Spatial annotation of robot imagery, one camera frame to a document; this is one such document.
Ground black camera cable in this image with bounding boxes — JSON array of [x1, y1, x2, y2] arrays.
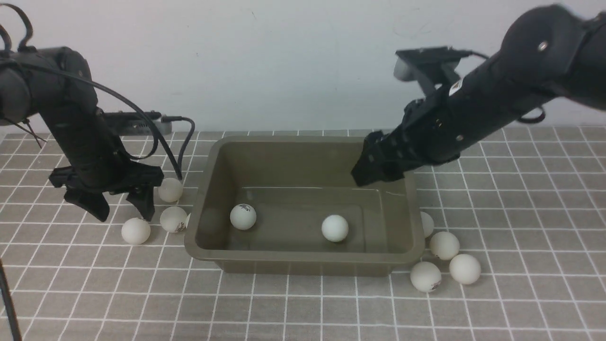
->
[[0, 4, 196, 181]]

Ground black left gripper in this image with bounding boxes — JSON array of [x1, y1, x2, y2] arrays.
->
[[48, 161, 164, 222]]

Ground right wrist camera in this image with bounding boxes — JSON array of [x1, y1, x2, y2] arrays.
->
[[393, 46, 472, 97]]

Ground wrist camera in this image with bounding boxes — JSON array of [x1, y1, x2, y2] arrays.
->
[[393, 46, 472, 97], [103, 111, 172, 136]]

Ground white ball group hidden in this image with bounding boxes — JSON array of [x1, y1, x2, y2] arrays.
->
[[420, 211, 435, 238]]

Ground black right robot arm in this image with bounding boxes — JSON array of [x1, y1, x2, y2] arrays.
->
[[351, 4, 606, 187]]

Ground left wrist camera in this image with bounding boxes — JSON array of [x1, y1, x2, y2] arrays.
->
[[103, 111, 172, 136]]

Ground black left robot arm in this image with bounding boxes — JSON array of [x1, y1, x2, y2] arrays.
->
[[1, 47, 164, 222]]

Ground olive plastic bin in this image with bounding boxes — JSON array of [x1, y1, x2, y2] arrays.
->
[[184, 136, 426, 277]]

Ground white ball group printed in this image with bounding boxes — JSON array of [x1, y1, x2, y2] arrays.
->
[[410, 261, 442, 293]]

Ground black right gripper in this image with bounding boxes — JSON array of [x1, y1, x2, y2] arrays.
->
[[351, 87, 461, 187]]

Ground grey checked tablecloth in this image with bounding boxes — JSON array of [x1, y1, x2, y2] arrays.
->
[[0, 126, 606, 341]]

